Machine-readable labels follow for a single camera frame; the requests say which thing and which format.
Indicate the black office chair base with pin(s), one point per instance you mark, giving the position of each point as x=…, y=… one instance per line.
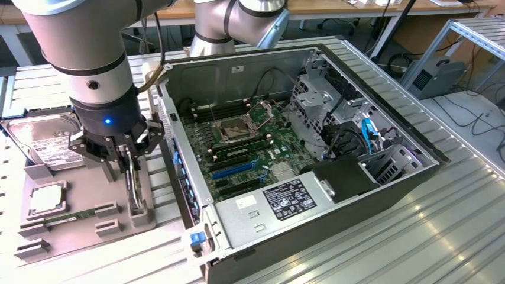
x=138, y=40

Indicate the blue expansion slot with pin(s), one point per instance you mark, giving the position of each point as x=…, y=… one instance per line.
x=232, y=171

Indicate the open black PC case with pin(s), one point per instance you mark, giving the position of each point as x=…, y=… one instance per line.
x=316, y=251

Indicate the long wooden desk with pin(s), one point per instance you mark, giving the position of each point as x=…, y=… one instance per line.
x=433, y=7

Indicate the grey perforated disk bay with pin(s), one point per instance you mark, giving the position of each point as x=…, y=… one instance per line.
x=395, y=168

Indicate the grey power supply unit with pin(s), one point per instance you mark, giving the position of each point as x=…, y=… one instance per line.
x=244, y=225

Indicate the green motherboard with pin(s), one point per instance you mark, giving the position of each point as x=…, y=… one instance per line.
x=195, y=137

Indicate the blue case latch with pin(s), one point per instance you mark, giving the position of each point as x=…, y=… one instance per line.
x=197, y=239

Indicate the wooden desk with white legs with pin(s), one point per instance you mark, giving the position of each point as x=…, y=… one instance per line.
x=173, y=13

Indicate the silver CPU chip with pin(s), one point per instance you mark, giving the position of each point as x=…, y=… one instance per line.
x=47, y=199

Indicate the RAM stick with label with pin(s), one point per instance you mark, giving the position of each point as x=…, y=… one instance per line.
x=240, y=151

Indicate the aluminium frame slat table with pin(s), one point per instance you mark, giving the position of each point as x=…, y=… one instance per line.
x=473, y=32

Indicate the graphics card with metal bracket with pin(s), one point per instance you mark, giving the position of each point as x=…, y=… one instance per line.
x=134, y=192

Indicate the black RAM slot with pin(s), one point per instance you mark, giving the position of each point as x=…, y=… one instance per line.
x=220, y=106
x=223, y=116
x=236, y=143

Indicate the grey plastic parts rack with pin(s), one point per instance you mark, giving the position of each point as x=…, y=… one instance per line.
x=87, y=192

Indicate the thin metal locking lever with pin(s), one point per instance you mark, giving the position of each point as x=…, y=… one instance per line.
x=213, y=115

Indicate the black expansion slot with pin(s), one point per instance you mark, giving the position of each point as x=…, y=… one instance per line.
x=228, y=165
x=240, y=188

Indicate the CPU socket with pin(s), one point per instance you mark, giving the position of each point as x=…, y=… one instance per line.
x=235, y=130

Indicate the grey metal drive cage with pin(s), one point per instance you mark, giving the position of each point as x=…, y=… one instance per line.
x=316, y=103

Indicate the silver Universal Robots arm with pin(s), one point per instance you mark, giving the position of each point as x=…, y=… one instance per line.
x=87, y=44

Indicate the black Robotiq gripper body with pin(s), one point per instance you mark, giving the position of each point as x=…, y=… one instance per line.
x=111, y=118

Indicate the hard disk with blue carrier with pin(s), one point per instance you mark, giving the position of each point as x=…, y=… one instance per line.
x=39, y=133

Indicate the black plastic air shroud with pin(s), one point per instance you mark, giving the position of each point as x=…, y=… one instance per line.
x=343, y=177

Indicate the open metal socket cover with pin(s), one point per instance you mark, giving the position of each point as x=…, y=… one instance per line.
x=260, y=114

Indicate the green RAM stick bare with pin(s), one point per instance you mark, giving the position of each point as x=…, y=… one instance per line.
x=79, y=213

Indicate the silver chipset heatsink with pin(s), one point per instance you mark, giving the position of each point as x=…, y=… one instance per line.
x=281, y=172

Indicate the small black chair base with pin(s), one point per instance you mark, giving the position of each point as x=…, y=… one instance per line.
x=349, y=22

